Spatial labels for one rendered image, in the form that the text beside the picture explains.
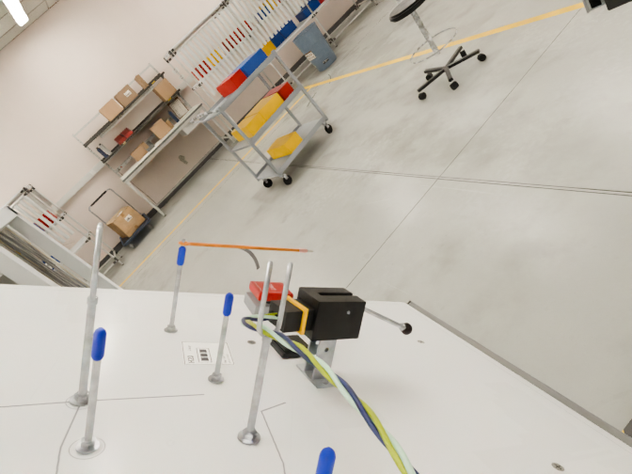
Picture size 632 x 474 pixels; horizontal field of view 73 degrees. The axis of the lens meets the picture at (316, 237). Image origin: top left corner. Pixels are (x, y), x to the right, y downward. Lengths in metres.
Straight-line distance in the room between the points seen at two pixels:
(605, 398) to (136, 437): 1.40
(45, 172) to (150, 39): 2.83
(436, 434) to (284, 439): 0.14
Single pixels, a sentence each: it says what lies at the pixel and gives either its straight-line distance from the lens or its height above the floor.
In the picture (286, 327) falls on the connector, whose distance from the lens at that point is 0.40.
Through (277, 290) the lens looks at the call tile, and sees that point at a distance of 0.60.
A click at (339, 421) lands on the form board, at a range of 0.41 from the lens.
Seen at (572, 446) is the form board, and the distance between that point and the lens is 0.52.
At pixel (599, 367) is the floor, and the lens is 1.64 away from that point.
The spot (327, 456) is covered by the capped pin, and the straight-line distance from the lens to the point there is 0.22.
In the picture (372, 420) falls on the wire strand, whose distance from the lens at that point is 0.23.
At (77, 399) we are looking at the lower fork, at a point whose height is 1.28.
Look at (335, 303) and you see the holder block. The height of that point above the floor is 1.16.
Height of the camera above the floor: 1.39
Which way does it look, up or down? 26 degrees down
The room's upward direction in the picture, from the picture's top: 44 degrees counter-clockwise
